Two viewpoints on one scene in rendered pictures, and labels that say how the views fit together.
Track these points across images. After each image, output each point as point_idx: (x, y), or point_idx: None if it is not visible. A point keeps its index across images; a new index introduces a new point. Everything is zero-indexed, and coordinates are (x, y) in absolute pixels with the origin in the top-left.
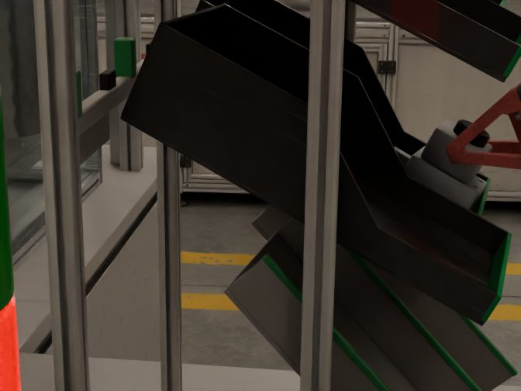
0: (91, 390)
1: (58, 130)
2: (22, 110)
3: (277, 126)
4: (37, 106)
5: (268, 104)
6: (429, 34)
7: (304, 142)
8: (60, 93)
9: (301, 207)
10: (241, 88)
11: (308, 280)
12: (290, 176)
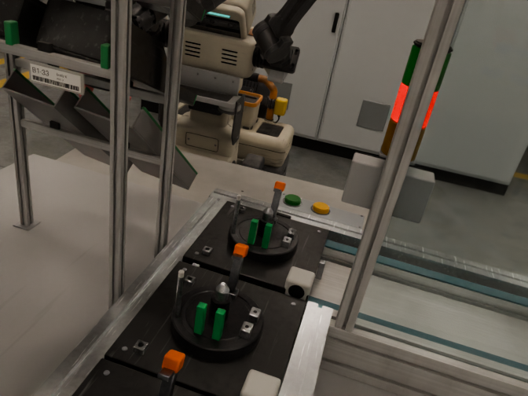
0: None
1: (127, 73)
2: None
3: (152, 52)
4: None
5: (149, 43)
6: (188, 8)
7: (158, 56)
8: (129, 55)
9: (156, 82)
10: (142, 38)
11: (174, 108)
12: (154, 71)
